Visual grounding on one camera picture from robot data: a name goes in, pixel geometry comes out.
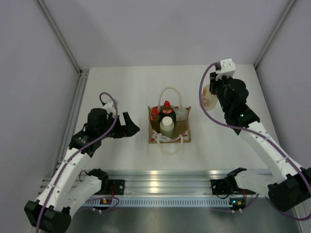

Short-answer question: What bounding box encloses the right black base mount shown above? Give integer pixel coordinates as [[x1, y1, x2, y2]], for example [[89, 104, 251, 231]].
[[210, 179, 230, 199]]

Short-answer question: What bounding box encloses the aluminium mounting rail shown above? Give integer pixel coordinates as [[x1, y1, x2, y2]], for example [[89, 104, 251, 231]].
[[38, 169, 304, 197]]

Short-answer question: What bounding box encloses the cream pump lotion bottle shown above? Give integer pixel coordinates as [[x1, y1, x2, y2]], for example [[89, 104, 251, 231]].
[[202, 84, 218, 111]]

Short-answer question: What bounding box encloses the brown canvas tote bag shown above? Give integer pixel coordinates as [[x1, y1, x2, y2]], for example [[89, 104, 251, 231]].
[[148, 86, 191, 156]]

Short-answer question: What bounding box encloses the white slotted cable duct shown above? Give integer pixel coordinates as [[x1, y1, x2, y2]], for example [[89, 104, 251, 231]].
[[84, 197, 245, 208]]

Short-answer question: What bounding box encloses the dark bottle red cap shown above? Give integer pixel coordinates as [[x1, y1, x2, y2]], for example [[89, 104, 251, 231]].
[[159, 100, 176, 123]]

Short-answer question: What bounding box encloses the small brown bottle red cap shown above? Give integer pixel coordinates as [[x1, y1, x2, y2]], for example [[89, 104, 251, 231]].
[[150, 107, 159, 133]]

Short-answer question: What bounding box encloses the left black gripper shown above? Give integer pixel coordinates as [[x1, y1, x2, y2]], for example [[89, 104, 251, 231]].
[[98, 112, 139, 140]]

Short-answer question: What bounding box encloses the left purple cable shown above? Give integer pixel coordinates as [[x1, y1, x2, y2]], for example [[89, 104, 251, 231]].
[[36, 92, 119, 233]]

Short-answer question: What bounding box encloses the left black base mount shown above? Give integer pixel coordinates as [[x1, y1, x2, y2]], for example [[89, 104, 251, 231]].
[[106, 180, 125, 196]]

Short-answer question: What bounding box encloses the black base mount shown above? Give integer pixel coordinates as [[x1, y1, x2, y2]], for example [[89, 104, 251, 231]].
[[106, 180, 125, 196], [210, 179, 230, 199]]

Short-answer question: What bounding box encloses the aluminium frame post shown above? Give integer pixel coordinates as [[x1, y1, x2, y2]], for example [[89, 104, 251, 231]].
[[253, 0, 298, 69], [34, 0, 82, 74]]

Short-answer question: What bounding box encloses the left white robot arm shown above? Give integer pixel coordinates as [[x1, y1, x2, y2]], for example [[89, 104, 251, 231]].
[[24, 107, 140, 233]]

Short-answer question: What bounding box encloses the green bottle white cap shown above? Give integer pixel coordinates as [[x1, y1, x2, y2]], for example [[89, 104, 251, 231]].
[[159, 116, 174, 138]]

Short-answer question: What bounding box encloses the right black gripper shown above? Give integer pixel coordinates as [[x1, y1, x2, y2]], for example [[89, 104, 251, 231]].
[[209, 72, 232, 114]]

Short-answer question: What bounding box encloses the right aluminium frame post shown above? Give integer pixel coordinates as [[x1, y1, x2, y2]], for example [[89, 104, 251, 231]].
[[253, 0, 298, 69]]

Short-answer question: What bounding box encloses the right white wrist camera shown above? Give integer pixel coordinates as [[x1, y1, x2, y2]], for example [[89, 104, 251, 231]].
[[216, 58, 236, 81]]

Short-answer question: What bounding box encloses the left aluminium frame post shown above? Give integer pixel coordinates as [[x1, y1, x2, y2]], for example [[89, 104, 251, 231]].
[[34, 0, 82, 74]]

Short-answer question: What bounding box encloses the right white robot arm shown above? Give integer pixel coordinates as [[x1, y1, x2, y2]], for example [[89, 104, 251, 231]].
[[209, 72, 311, 212]]

